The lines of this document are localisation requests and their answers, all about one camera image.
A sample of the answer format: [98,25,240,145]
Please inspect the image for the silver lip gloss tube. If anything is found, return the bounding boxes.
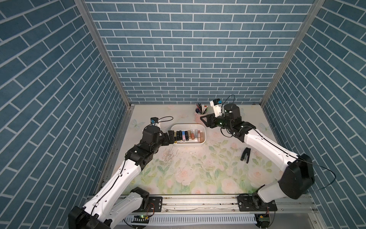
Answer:
[194,129,198,140]

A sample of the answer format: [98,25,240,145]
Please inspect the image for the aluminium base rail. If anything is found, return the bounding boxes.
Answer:
[82,194,318,215]

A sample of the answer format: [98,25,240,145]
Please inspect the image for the pink pen cup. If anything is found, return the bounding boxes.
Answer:
[194,112,204,124]

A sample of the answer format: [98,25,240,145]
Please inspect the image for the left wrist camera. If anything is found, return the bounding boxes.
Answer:
[150,117,161,128]

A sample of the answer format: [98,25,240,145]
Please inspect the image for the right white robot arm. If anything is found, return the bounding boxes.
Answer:
[200,99,315,211]

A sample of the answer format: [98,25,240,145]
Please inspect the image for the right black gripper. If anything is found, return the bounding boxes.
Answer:
[199,114,231,131]

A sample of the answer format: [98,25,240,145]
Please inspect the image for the red lip gloss tube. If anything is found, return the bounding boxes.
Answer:
[190,130,195,140]

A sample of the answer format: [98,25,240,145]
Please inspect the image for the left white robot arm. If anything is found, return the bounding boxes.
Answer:
[68,125,174,229]

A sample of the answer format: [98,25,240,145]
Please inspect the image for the right green circuit board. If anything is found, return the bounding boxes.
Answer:
[255,215,271,229]

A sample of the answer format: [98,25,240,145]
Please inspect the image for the left green circuit board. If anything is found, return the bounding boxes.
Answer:
[131,215,150,225]

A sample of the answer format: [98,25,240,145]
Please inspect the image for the white plastic storage box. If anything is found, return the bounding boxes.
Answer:
[170,124,206,147]

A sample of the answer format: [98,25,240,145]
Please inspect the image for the green circuit board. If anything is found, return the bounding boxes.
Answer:
[255,215,271,229]
[131,215,150,225]

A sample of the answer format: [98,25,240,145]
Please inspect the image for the tan lipstick tube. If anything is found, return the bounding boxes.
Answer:
[200,132,205,143]

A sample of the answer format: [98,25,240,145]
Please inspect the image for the pens in cup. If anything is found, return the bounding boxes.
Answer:
[195,104,208,115]

